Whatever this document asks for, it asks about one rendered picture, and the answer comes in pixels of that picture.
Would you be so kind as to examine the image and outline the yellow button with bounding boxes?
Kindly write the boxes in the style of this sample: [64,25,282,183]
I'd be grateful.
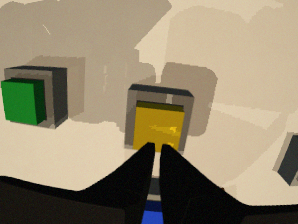
[124,83,194,155]

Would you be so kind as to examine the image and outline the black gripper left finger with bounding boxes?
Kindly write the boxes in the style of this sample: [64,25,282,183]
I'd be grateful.
[0,143,156,224]

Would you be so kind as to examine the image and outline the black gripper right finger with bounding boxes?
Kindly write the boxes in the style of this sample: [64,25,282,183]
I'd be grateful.
[160,144,298,224]

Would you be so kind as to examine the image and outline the red button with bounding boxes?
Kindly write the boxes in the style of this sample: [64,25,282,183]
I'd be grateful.
[277,135,298,186]

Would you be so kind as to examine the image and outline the green button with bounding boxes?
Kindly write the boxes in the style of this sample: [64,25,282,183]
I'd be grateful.
[1,65,68,129]

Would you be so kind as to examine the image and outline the blue button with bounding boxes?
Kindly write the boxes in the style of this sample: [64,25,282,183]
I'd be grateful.
[142,177,164,224]

